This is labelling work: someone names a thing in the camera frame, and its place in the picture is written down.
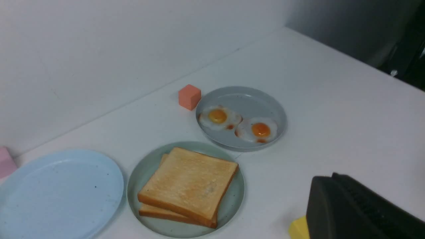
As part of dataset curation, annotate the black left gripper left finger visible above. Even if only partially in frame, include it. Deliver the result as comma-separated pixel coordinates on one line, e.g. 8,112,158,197
306,176,389,239

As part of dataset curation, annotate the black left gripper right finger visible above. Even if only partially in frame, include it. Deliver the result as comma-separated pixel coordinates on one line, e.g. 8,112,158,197
332,172,425,239

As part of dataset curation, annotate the toast slice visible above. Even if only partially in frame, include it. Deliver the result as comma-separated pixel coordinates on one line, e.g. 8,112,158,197
137,147,239,228
139,153,200,226

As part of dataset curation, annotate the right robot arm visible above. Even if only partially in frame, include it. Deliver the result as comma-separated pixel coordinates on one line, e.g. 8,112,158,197
378,0,425,91

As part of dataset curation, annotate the yellow cube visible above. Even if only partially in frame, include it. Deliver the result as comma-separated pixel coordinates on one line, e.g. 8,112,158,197
288,216,310,239

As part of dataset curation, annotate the bottom fried egg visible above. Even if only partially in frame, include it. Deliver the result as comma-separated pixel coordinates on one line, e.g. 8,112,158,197
235,118,278,143

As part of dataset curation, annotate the fried egg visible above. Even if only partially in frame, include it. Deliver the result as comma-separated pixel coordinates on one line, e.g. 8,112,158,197
235,118,278,143
198,105,242,131

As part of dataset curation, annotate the grey plate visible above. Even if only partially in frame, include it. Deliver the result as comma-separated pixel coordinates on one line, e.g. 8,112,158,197
196,86,287,152

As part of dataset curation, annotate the back fried egg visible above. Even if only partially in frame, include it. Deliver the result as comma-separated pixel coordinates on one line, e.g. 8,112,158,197
198,105,242,131

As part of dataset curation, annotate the orange cube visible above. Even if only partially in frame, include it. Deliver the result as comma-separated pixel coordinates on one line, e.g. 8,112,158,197
178,84,202,111

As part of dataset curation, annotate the light blue plate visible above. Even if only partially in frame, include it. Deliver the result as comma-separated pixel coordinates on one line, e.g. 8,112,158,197
0,149,125,239

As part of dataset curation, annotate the pink cube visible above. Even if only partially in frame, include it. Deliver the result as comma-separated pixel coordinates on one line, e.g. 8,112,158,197
0,146,17,179

